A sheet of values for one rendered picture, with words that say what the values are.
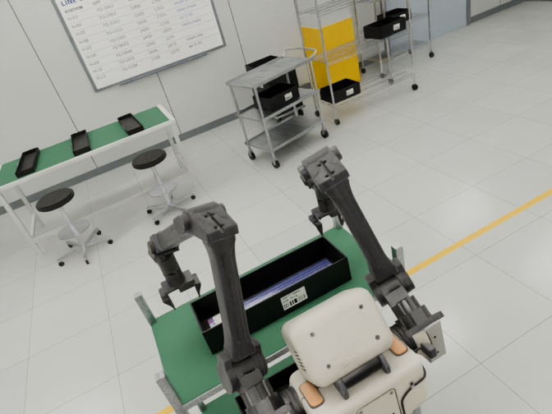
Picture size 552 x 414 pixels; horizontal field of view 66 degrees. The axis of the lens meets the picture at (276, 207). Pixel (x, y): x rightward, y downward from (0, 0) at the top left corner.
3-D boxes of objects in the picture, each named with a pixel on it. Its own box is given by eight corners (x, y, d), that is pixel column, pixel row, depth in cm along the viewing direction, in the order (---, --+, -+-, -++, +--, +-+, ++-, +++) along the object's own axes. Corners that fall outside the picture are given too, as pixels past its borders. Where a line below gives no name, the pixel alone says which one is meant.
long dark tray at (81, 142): (72, 139, 456) (70, 134, 453) (87, 133, 460) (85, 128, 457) (75, 157, 406) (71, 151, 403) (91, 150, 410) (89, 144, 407)
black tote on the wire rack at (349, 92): (333, 104, 513) (331, 93, 506) (320, 99, 537) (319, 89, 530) (361, 93, 523) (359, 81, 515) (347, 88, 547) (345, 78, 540)
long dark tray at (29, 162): (25, 157, 446) (21, 152, 443) (40, 151, 449) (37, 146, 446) (17, 178, 395) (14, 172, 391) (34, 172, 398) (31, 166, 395)
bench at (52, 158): (38, 226, 486) (-3, 165, 443) (185, 164, 530) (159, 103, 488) (35, 259, 425) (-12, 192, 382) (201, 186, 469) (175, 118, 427)
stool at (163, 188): (140, 218, 441) (113, 167, 408) (178, 192, 470) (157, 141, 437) (167, 230, 408) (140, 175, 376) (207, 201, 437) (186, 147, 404)
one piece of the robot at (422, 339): (432, 376, 102) (441, 370, 103) (425, 342, 98) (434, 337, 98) (399, 347, 113) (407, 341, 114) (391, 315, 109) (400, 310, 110)
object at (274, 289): (216, 338, 151) (213, 332, 149) (210, 325, 156) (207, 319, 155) (337, 273, 163) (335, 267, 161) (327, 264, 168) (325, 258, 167)
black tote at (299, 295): (213, 355, 146) (201, 333, 140) (199, 324, 160) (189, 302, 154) (351, 279, 160) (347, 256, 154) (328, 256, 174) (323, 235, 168)
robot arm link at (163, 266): (158, 262, 129) (175, 252, 131) (150, 254, 134) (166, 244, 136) (167, 279, 133) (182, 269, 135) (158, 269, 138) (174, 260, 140)
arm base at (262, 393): (246, 436, 92) (295, 407, 95) (230, 400, 95) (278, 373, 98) (247, 433, 100) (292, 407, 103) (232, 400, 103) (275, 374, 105)
